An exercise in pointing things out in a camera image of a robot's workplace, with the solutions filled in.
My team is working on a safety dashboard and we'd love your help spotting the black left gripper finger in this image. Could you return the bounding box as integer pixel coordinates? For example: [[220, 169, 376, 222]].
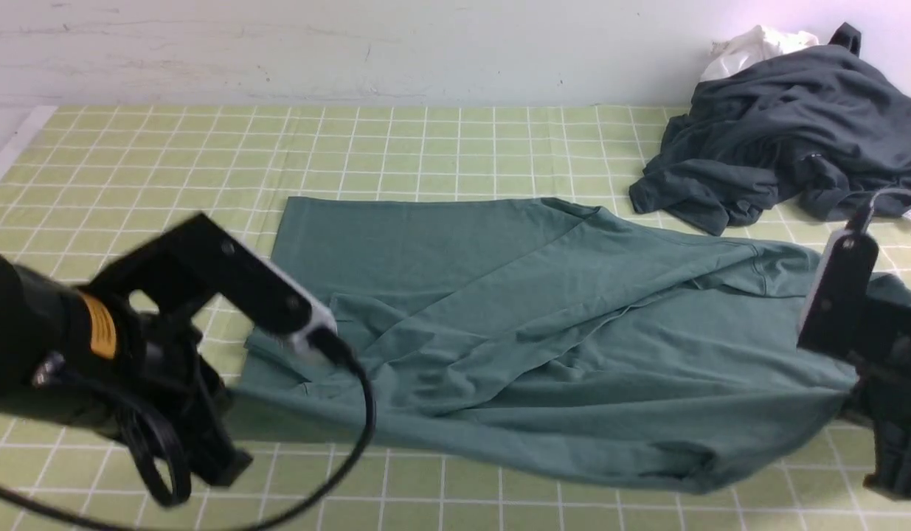
[[182, 398, 253, 487]]

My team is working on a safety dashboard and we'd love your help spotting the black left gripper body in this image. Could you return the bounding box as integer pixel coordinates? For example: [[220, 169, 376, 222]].
[[116, 310, 232, 458]]

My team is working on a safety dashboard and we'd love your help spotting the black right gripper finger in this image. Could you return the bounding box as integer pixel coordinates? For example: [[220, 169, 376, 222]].
[[865, 421, 911, 502]]

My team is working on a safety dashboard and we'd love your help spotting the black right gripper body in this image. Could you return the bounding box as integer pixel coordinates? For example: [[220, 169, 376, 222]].
[[839, 287, 911, 431]]

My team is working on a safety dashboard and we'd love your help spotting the green long-sleeved shirt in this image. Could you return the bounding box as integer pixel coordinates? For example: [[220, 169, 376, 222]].
[[230, 195, 911, 495]]

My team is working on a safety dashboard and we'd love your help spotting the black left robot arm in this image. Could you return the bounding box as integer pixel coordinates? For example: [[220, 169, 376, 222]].
[[0, 255, 253, 490]]

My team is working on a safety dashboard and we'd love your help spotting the green checked tablecloth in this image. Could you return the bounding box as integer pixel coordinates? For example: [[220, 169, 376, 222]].
[[0, 105, 911, 530]]

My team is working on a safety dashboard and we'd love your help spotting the dark grey crumpled garment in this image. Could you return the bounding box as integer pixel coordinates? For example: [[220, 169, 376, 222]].
[[629, 23, 911, 235]]

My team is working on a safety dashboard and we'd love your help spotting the white crumpled cloth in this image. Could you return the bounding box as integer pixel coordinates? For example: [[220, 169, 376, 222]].
[[700, 26, 820, 82]]

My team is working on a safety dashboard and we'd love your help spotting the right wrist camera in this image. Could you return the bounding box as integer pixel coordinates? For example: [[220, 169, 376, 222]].
[[797, 229, 878, 358]]

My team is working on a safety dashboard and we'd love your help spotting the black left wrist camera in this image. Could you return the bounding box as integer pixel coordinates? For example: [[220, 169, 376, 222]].
[[89, 212, 348, 365]]

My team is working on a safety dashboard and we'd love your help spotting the black left camera cable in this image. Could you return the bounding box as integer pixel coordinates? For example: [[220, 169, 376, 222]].
[[0, 328, 376, 531]]

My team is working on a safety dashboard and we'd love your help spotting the right camera cable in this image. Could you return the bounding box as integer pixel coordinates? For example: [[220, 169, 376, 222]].
[[846, 187, 911, 237]]

